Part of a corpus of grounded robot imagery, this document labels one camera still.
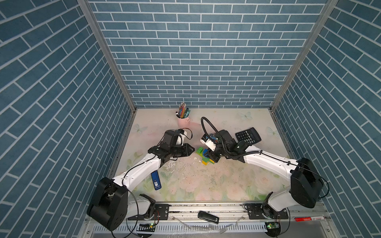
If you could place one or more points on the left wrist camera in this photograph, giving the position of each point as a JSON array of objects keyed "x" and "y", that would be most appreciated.
[{"x": 181, "y": 134}]

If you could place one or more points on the black calculator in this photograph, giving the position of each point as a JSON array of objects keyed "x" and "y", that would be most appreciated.
[{"x": 249, "y": 136}]

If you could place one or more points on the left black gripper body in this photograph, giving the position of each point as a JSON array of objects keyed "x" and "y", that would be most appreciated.
[{"x": 177, "y": 150}]

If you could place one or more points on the red marker pen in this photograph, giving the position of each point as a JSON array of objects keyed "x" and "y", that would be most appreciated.
[{"x": 312, "y": 218}]

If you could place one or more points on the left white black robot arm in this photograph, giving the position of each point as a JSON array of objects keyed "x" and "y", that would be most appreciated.
[{"x": 113, "y": 202}]

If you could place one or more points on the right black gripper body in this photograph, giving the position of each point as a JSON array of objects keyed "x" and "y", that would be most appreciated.
[{"x": 219, "y": 151}]

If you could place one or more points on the small green lego bottom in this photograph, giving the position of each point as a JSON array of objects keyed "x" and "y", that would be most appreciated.
[{"x": 200, "y": 151}]

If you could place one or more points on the long lime lego brick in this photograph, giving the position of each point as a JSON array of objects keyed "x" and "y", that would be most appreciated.
[{"x": 205, "y": 159}]

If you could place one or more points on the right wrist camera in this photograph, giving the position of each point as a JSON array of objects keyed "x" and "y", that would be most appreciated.
[{"x": 210, "y": 141}]

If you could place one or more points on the pink pen cup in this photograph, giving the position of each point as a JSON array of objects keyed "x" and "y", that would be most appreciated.
[{"x": 183, "y": 123}]

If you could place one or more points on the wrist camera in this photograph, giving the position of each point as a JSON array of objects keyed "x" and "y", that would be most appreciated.
[
  {"x": 181, "y": 134},
  {"x": 210, "y": 141}
]

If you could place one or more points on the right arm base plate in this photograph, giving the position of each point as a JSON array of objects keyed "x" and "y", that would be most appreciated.
[{"x": 258, "y": 211}]

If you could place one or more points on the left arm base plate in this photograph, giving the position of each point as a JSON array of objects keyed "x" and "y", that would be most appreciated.
[{"x": 160, "y": 210}]

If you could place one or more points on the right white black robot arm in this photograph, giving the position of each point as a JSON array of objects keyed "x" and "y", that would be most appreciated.
[{"x": 305, "y": 182}]

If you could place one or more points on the blue black usb device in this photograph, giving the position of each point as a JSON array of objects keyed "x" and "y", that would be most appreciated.
[{"x": 156, "y": 180}]

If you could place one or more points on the black remote on rail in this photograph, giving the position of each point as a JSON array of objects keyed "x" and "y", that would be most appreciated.
[{"x": 208, "y": 217}]

